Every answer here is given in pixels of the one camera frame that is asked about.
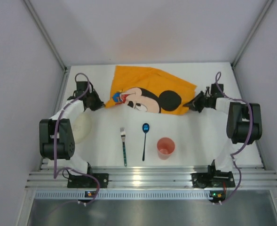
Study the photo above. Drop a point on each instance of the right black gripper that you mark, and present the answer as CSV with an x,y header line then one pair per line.
x,y
200,102

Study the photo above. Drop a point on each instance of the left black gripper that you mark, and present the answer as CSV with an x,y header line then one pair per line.
x,y
94,100

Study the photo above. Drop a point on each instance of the orange cartoon mouse cloth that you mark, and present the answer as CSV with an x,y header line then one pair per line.
x,y
151,90

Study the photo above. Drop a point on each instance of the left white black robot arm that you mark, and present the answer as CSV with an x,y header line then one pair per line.
x,y
59,134

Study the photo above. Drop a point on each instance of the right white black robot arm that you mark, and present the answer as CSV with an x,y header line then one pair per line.
x,y
243,126

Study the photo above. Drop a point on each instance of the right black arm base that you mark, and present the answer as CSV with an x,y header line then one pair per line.
x,y
216,180

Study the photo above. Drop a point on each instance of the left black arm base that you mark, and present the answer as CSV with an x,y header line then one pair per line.
x,y
86,182

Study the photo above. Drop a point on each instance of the cream round plate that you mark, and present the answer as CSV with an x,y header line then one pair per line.
x,y
81,127

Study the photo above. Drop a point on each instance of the pink plastic cup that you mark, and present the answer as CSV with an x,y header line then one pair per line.
x,y
165,147

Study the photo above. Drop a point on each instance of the blue metallic spoon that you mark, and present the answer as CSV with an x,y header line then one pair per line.
x,y
146,129

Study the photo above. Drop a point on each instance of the fork with teal handle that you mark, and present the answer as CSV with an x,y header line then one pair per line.
x,y
123,137

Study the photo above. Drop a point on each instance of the aluminium mounting rail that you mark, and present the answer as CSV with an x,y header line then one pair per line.
x,y
156,177

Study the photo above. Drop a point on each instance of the perforated grey cable duct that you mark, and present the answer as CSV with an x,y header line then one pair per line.
x,y
107,194

